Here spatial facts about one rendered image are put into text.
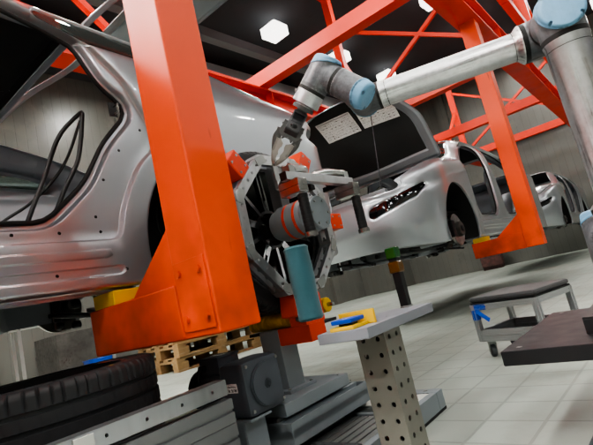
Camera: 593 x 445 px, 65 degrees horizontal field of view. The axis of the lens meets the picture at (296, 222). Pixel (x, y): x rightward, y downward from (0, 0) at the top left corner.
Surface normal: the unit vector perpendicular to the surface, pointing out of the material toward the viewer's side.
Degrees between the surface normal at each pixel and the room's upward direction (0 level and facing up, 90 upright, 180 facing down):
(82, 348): 90
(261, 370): 90
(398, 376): 90
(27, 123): 90
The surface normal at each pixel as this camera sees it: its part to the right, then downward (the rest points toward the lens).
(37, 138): 0.72, -0.27
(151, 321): -0.62, 0.02
